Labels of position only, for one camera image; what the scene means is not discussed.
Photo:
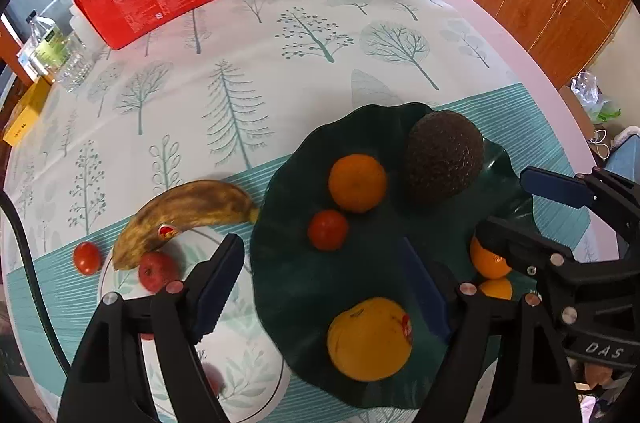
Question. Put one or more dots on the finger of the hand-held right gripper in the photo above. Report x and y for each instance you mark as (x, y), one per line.
(515, 240)
(552, 186)

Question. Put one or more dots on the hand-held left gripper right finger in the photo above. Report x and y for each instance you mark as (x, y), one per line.
(425, 288)

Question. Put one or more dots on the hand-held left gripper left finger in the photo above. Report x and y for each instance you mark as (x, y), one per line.
(215, 298)

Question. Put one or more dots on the small tangerine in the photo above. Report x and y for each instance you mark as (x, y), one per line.
(487, 260)

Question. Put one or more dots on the small yellow orange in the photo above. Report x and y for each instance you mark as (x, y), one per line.
(496, 289)

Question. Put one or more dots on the white printed round plate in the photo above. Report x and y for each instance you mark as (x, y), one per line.
(250, 368)

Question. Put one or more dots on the large orange with sticker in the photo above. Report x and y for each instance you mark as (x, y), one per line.
(367, 343)

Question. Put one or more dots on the dark green wavy plate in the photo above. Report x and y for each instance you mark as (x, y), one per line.
(300, 283)

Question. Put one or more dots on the dark brown avocado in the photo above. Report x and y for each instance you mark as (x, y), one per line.
(442, 158)

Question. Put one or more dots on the orange tangerine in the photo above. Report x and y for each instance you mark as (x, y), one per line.
(357, 183)

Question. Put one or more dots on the person's right hand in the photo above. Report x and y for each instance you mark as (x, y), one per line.
(598, 375)

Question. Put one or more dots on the small red apple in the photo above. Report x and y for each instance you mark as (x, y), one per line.
(157, 272)
(147, 336)

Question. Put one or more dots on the red cherry tomato with stem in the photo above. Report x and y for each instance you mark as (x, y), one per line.
(213, 380)

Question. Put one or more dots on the spotted yellow banana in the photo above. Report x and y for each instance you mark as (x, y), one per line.
(185, 208)

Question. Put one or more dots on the clear plastic bag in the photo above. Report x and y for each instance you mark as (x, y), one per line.
(595, 98)

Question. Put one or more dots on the yellow box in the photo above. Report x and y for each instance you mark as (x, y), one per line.
(25, 115)

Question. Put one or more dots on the clear drinking glass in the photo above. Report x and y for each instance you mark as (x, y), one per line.
(75, 65)

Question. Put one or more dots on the glass bottle with green label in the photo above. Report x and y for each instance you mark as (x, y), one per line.
(46, 48)

